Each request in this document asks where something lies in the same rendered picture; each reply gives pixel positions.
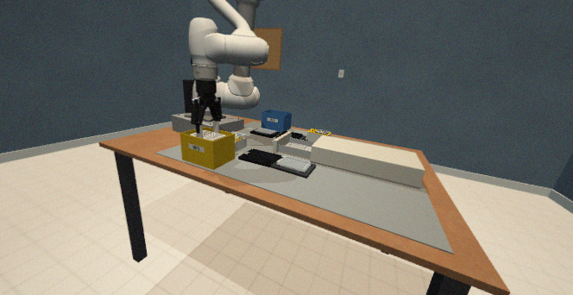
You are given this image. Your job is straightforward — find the dark blue open bin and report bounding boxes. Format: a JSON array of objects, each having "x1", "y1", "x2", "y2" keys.
[{"x1": 261, "y1": 110, "x2": 292, "y2": 132}]

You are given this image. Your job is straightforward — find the yellow open box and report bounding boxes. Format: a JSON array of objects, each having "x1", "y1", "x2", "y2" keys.
[{"x1": 180, "y1": 129, "x2": 235, "y2": 170}]

